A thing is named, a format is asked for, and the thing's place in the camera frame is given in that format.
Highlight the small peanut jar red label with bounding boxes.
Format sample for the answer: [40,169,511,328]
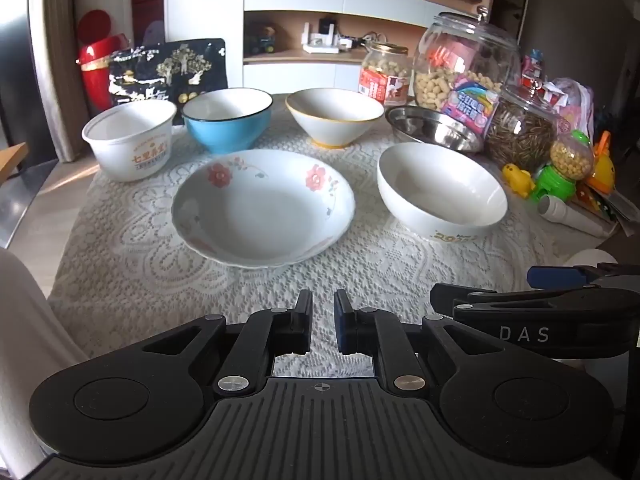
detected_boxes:
[359,41,413,107]

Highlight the yellow duck toy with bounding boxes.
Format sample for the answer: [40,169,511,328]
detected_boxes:
[502,162,535,198]

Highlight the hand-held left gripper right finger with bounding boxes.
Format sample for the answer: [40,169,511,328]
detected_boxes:
[333,289,501,395]

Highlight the white lace tablecloth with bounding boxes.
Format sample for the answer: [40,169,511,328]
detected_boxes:
[47,92,601,381]

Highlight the stainless steel bowl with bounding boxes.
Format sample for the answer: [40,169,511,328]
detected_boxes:
[384,105,485,154]

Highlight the green candy dispenser toy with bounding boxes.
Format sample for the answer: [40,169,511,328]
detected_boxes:
[532,130,595,203]

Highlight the dark printed bag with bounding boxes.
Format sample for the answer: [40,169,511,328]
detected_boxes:
[108,38,227,108]

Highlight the white plastic bowl red print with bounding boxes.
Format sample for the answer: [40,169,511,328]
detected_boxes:
[81,99,178,182]

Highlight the large glass peanut jar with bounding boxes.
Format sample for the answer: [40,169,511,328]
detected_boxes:
[412,6,521,121]

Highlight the pink marshmallow packet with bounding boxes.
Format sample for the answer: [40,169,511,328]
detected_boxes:
[446,72,502,137]

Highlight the white bowl yellow rim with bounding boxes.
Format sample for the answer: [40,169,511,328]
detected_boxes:
[285,88,385,149]

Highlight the glass sunflower seed jar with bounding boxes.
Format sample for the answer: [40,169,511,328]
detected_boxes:
[484,85,561,171]

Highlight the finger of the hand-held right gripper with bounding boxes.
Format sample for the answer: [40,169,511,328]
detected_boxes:
[431,282,503,318]
[527,265,618,291]

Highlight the white floral deep plate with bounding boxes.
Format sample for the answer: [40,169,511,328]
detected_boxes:
[171,149,356,269]

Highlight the wooden furniture edge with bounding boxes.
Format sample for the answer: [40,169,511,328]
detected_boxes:
[0,142,28,181]

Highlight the person's white clothing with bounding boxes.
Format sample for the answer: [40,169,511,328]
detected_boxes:
[0,247,96,471]

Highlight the toy tractor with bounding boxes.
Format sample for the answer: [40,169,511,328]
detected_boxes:
[248,24,278,55]

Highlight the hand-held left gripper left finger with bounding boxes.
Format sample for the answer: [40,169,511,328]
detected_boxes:
[141,289,314,395]

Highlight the white ceramic bowl gold print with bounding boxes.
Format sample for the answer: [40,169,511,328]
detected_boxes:
[377,142,509,242]

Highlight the pink plastic bag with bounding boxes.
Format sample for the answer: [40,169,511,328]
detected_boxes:
[547,77,596,141]

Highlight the red container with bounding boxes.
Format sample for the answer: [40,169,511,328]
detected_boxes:
[76,10,132,111]

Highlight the white tube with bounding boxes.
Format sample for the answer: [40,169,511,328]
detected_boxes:
[537,195,608,238]

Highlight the red white snack packets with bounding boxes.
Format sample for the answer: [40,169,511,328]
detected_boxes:
[520,50,561,106]

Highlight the orange duck toy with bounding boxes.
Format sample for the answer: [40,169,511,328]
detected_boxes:
[585,131,617,195]

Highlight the white router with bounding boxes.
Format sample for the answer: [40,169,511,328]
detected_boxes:
[301,21,346,55]

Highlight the blue enamel bowl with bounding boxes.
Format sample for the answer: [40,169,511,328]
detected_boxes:
[181,88,274,155]

